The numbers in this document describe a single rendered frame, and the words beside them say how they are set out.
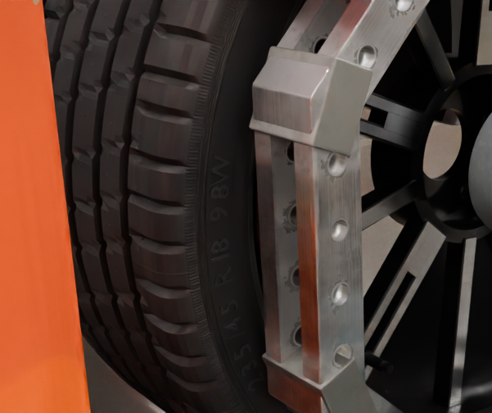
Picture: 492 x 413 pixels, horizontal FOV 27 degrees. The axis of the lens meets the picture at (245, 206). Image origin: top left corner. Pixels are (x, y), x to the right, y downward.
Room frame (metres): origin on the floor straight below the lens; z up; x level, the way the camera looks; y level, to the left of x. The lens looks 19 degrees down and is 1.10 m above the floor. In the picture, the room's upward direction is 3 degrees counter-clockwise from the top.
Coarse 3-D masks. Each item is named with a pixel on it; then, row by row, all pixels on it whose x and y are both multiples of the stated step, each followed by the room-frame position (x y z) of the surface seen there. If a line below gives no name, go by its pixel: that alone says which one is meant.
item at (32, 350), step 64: (0, 0) 0.43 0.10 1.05; (0, 64) 0.42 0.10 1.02; (0, 128) 0.42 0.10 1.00; (0, 192) 0.42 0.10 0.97; (64, 192) 0.44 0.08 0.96; (0, 256) 0.42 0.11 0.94; (64, 256) 0.43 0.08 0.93; (0, 320) 0.41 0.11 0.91; (64, 320) 0.43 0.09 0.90; (0, 384) 0.41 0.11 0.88; (64, 384) 0.43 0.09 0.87
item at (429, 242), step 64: (448, 64) 0.82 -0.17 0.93; (384, 128) 0.78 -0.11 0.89; (256, 192) 0.69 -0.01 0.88; (384, 192) 0.79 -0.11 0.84; (448, 192) 0.88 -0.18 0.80; (256, 256) 0.69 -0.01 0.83; (448, 256) 0.85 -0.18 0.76; (384, 320) 0.79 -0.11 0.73; (448, 320) 0.84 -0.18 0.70; (384, 384) 0.87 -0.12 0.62; (448, 384) 0.83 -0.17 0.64
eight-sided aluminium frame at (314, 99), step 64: (320, 0) 0.67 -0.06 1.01; (384, 0) 0.64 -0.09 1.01; (320, 64) 0.62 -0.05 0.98; (384, 64) 0.64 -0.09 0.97; (256, 128) 0.65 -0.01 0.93; (320, 128) 0.60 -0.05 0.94; (320, 192) 0.61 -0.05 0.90; (320, 256) 0.61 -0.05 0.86; (320, 320) 0.60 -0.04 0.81; (320, 384) 0.60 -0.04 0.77
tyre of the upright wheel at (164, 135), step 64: (64, 0) 0.81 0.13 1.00; (128, 0) 0.74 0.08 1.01; (192, 0) 0.67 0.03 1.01; (256, 0) 0.68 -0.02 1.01; (64, 64) 0.78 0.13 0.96; (128, 64) 0.71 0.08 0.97; (192, 64) 0.66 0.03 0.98; (256, 64) 0.68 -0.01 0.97; (64, 128) 0.76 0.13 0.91; (128, 128) 0.69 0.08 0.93; (192, 128) 0.65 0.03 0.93; (128, 192) 0.69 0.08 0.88; (192, 192) 0.65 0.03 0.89; (128, 256) 0.69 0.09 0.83; (192, 256) 0.65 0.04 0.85; (128, 320) 0.71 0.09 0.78; (192, 320) 0.65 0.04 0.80; (256, 320) 0.68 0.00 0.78; (192, 384) 0.66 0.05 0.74; (256, 384) 0.67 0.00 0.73
